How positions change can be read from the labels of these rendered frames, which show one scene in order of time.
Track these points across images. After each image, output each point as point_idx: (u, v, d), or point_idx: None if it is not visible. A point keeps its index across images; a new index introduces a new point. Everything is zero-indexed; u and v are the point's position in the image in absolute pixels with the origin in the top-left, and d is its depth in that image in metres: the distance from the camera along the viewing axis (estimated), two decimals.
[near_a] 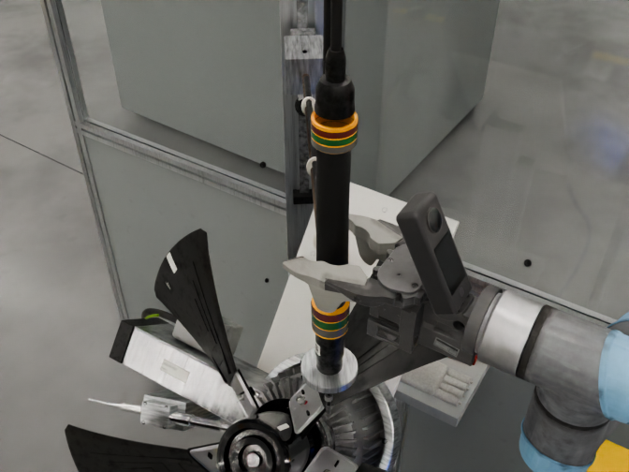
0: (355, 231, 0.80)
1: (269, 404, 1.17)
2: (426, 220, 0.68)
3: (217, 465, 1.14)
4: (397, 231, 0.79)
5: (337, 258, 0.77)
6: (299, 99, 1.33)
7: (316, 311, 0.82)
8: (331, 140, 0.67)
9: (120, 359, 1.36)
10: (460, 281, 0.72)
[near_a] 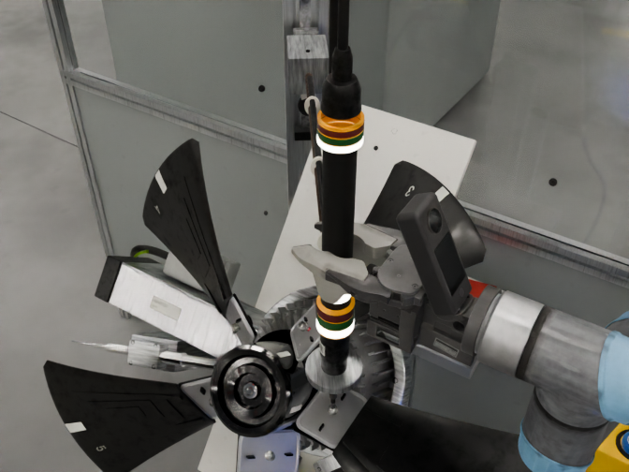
0: None
1: (268, 335, 1.06)
2: (426, 221, 0.68)
3: (211, 403, 1.03)
4: (389, 233, 0.78)
5: (343, 258, 0.77)
6: (301, 99, 1.33)
7: (321, 311, 0.82)
8: (338, 140, 0.66)
9: (106, 297, 1.25)
10: (460, 282, 0.72)
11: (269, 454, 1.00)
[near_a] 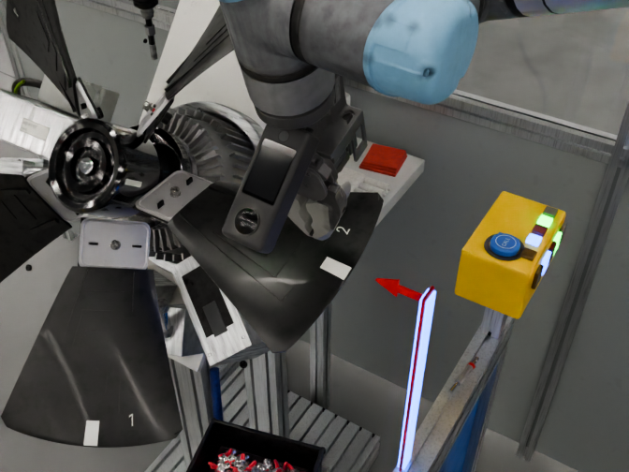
0: (309, 215, 0.77)
1: None
2: (254, 232, 0.65)
3: None
4: None
5: None
6: None
7: None
8: None
9: None
10: (274, 142, 0.65)
11: (114, 243, 0.96)
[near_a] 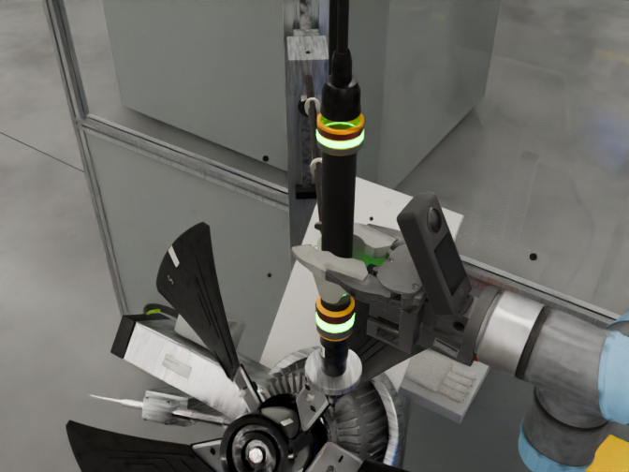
0: None
1: None
2: (426, 221, 0.68)
3: (241, 392, 1.12)
4: (389, 233, 0.78)
5: None
6: (301, 100, 1.33)
7: (321, 313, 0.82)
8: (337, 142, 0.67)
9: (121, 354, 1.35)
10: (460, 282, 0.72)
11: None
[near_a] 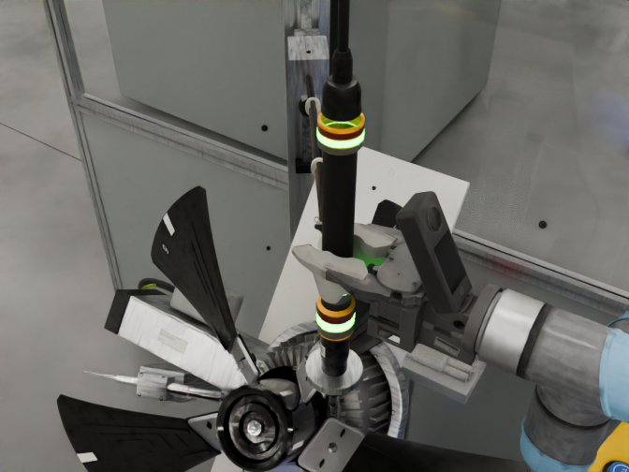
0: None
1: None
2: (426, 219, 0.68)
3: (238, 364, 1.08)
4: (389, 233, 0.78)
5: None
6: (302, 100, 1.33)
7: (321, 312, 0.82)
8: (338, 141, 0.66)
9: (115, 330, 1.31)
10: (460, 280, 0.72)
11: None
